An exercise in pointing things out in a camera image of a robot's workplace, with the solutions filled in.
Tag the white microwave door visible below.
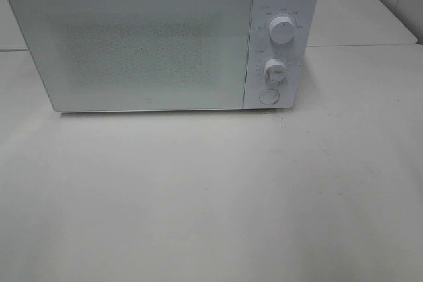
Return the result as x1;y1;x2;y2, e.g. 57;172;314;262
9;0;252;112

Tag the white round door button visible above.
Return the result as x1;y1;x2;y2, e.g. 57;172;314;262
259;89;280;105

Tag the white microwave knob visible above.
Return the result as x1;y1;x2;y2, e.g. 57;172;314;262
268;14;296;44
263;59;287;84

